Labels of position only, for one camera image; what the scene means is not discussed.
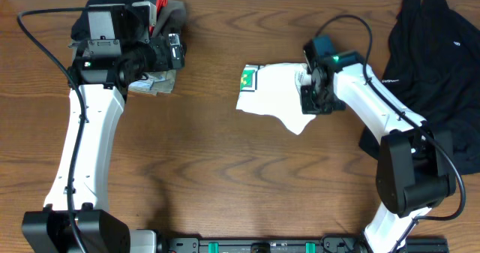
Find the folded light blue garment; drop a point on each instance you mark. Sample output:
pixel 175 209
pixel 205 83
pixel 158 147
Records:
pixel 147 85

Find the folded black garment red trim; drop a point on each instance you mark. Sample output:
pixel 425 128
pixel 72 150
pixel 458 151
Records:
pixel 80 30

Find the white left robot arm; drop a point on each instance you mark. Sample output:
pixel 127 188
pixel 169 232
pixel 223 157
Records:
pixel 75 215

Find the white t-shirt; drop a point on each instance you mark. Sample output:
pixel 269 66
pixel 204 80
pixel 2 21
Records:
pixel 274 90

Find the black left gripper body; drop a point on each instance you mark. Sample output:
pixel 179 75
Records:
pixel 150 58

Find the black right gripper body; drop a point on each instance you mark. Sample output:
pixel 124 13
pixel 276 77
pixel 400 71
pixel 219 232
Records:
pixel 313 103

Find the black garment pile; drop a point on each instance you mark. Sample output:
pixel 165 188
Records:
pixel 433 69

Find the folded olive grey garment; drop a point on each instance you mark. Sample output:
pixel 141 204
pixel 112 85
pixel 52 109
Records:
pixel 172 16

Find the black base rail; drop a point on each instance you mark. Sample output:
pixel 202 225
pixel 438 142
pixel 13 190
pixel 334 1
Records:
pixel 328 244

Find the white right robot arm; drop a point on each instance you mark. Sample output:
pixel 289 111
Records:
pixel 414 172

